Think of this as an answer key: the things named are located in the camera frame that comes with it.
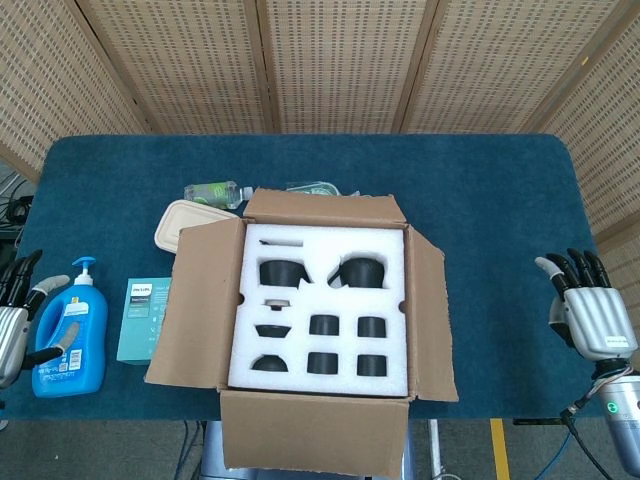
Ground black shallow tea bowl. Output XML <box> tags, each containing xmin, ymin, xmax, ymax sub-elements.
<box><xmin>253</xmin><ymin>323</ymin><xmax>292</xmax><ymax>340</ymax></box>

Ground black domed bowl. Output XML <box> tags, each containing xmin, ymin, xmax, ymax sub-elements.
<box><xmin>250</xmin><ymin>353</ymin><xmax>290</xmax><ymax>374</ymax></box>

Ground woven wooden folding screen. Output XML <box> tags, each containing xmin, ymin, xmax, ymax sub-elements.
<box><xmin>0</xmin><ymin>0</ymin><xmax>640</xmax><ymax>281</ymax></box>

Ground blue cable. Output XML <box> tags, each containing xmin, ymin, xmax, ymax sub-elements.
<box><xmin>542</xmin><ymin>419</ymin><xmax>577</xmax><ymax>480</ymax></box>
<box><xmin>180</xmin><ymin>420</ymin><xmax>202</xmax><ymax>480</ymax></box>

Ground clear plastic packet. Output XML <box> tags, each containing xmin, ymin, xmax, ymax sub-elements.
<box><xmin>285</xmin><ymin>180</ymin><xmax>370</xmax><ymax>199</ymax></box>

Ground blue detergent pump bottle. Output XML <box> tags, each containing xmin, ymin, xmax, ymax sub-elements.
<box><xmin>31</xmin><ymin>256</ymin><xmax>110</xmax><ymax>399</ymax></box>

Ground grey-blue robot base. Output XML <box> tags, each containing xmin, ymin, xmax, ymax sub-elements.
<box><xmin>199</xmin><ymin>419</ymin><xmax>416</xmax><ymax>480</ymax></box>

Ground black ceramic teapot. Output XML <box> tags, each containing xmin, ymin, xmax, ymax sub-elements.
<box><xmin>327</xmin><ymin>256</ymin><xmax>389</xmax><ymax>290</ymax></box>

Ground beige lidded lunch container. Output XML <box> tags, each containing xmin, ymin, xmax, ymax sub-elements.
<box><xmin>153</xmin><ymin>199</ymin><xmax>240</xmax><ymax>254</ymax></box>

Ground white foam insert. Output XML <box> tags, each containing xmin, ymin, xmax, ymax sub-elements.
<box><xmin>227</xmin><ymin>223</ymin><xmax>410</xmax><ymax>399</ymax></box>

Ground black ceramic teacup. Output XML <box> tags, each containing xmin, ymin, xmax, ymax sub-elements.
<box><xmin>305</xmin><ymin>351</ymin><xmax>340</xmax><ymax>375</ymax></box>
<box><xmin>355</xmin><ymin>353</ymin><xmax>389</xmax><ymax>377</ymax></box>
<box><xmin>308</xmin><ymin>314</ymin><xmax>341</xmax><ymax>335</ymax></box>
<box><xmin>356</xmin><ymin>316</ymin><xmax>389</xmax><ymax>337</ymax></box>

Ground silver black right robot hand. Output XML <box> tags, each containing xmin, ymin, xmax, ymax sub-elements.
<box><xmin>534</xmin><ymin>248</ymin><xmax>634</xmax><ymax>361</ymax></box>

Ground clear plastic water bottle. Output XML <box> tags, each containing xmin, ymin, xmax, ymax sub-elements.
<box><xmin>183</xmin><ymin>181</ymin><xmax>255</xmax><ymax>207</ymax></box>

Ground black cable bundle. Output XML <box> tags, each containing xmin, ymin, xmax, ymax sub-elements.
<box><xmin>0</xmin><ymin>169</ymin><xmax>36</xmax><ymax>261</ymax></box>

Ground white metal pole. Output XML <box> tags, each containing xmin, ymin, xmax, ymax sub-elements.
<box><xmin>428</xmin><ymin>419</ymin><xmax>447</xmax><ymax>480</ymax></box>

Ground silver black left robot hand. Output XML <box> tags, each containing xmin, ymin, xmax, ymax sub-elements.
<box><xmin>0</xmin><ymin>248</ymin><xmax>81</xmax><ymax>390</ymax></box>

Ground teal Philips product box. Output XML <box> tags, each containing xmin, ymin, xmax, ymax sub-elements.
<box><xmin>115</xmin><ymin>275</ymin><xmax>174</xmax><ymax>362</ymax></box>

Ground red taped cardboard box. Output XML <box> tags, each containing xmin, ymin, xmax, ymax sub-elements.
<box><xmin>143</xmin><ymin>187</ymin><xmax>460</xmax><ymax>479</ymax></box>

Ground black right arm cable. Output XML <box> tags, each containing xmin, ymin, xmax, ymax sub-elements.
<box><xmin>558</xmin><ymin>394</ymin><xmax>621</xmax><ymax>480</ymax></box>

